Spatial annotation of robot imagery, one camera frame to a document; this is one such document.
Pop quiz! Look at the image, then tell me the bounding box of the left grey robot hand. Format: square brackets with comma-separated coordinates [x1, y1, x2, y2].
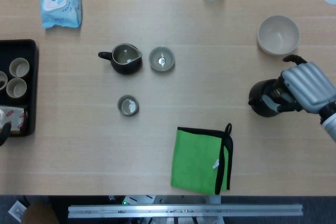
[0, 122, 12, 146]

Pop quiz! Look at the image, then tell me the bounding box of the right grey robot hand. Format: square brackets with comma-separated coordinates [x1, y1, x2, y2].
[262, 54, 336, 116]

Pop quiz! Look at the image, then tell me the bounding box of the black teapot with bail handle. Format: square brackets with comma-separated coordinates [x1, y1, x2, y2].
[247, 79, 289, 118]

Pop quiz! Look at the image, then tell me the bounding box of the dark olive cylindrical teacup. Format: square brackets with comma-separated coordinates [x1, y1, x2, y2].
[117, 94, 140, 117]

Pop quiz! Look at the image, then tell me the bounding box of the grey-green teacup upper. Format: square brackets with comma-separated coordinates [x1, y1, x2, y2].
[148, 46, 176, 72]

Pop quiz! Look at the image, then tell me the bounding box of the red and white snack packet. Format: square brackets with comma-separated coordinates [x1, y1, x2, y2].
[0, 105, 28, 134]

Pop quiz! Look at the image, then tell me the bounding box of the cream white bowl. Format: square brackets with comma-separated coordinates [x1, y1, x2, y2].
[257, 15, 300, 56]

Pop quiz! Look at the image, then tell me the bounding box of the black tray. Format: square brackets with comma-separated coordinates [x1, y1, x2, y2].
[0, 39, 39, 137]

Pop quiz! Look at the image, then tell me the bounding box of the white square floor plate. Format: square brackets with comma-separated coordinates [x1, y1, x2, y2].
[7, 200, 27, 222]

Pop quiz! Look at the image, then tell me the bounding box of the orange brown object under table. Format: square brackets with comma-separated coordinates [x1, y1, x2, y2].
[21, 201, 60, 224]

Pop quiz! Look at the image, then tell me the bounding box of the blue wet wipes pack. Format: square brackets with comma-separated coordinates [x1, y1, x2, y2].
[39, 0, 83, 30]

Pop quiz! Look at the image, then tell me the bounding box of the green cloth with black trim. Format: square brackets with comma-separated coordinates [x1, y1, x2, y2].
[170, 123, 234, 196]

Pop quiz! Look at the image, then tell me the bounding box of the black ceramic pitcher with handle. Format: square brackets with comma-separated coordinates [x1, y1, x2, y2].
[98, 43, 143, 75]

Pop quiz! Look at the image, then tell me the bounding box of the aluminium rail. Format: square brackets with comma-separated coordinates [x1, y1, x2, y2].
[67, 204, 303, 219]

